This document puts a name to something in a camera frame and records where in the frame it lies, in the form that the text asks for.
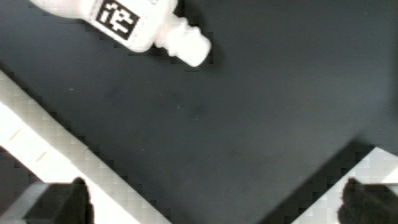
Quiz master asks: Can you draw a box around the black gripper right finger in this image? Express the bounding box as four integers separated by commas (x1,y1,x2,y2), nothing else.
337,178,398,224

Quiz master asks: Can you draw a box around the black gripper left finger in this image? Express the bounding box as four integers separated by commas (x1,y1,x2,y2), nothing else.
23,178,94,224

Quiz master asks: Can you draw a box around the white lamp bulb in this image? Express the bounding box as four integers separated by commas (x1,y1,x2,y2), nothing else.
30,0,211,67

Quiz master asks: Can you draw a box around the white right rail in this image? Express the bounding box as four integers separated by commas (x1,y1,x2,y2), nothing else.
291,147,398,224

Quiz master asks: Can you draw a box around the white rail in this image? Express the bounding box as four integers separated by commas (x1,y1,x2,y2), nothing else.
291,147,398,224
0,71,170,224

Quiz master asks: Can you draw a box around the white front rail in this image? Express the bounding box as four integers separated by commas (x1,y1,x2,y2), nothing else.
0,71,170,224

